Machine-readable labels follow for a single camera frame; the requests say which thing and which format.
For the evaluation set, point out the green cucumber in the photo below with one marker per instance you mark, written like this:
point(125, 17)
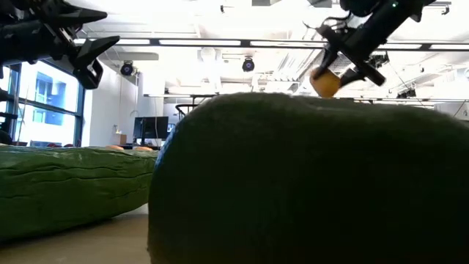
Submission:
point(73, 183)

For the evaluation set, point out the black computer monitor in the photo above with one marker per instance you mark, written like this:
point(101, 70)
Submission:
point(150, 126)

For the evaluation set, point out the black ceiling spotlight cluster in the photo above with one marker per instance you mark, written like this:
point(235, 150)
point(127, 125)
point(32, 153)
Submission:
point(379, 58)
point(406, 93)

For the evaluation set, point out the small cardboard box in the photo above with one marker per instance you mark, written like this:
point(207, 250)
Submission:
point(121, 139)

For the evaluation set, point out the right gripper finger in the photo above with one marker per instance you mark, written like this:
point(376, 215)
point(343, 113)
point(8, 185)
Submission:
point(352, 75)
point(325, 62)

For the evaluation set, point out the yellow lemon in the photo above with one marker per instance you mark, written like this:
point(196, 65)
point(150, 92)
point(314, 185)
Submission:
point(143, 148)

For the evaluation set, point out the large office window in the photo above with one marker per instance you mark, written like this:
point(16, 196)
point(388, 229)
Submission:
point(47, 110)

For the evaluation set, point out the dark red grape bunch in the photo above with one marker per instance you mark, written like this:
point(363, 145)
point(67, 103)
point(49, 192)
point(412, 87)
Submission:
point(54, 145)

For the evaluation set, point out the dark green avocado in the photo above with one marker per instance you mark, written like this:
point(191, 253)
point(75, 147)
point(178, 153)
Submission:
point(311, 183)

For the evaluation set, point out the black ceiling dome camera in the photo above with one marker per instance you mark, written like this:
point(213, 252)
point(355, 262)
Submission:
point(127, 69)
point(248, 65)

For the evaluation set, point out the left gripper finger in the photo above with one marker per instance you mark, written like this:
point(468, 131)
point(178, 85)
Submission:
point(93, 49)
point(82, 15)

